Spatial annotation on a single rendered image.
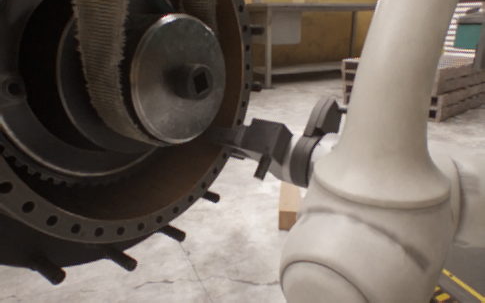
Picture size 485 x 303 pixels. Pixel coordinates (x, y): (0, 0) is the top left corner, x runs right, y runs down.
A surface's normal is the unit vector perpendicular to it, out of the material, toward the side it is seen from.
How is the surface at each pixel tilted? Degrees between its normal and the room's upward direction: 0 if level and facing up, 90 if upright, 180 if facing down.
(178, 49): 90
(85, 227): 90
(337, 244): 37
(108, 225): 90
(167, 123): 90
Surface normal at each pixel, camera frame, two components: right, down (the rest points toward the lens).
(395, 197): -0.05, -0.54
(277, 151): 0.79, 0.19
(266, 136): -0.47, -0.41
